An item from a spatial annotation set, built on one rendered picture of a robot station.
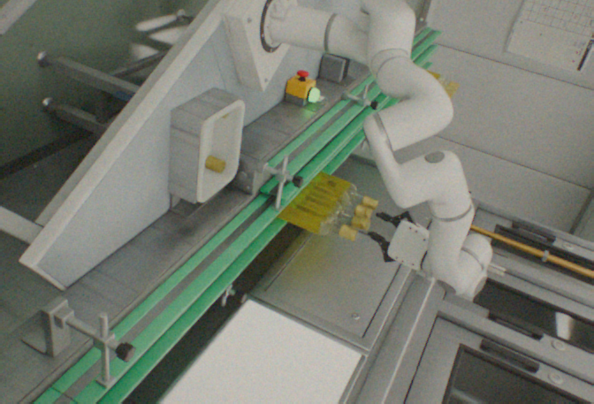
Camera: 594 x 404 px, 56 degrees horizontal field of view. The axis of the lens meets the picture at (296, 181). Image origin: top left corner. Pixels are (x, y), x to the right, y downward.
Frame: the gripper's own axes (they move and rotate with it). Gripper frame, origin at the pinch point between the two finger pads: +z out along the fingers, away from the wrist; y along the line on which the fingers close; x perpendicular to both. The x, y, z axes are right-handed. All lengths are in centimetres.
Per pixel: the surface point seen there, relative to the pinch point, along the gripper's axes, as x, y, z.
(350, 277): -7.0, -18.9, 5.4
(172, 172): 40, -3, 35
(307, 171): -4.4, 2.1, 30.4
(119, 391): 62, -35, 6
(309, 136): -6.9, 11.0, 35.8
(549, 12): -544, 164, 172
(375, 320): 0.3, -22.0, -9.4
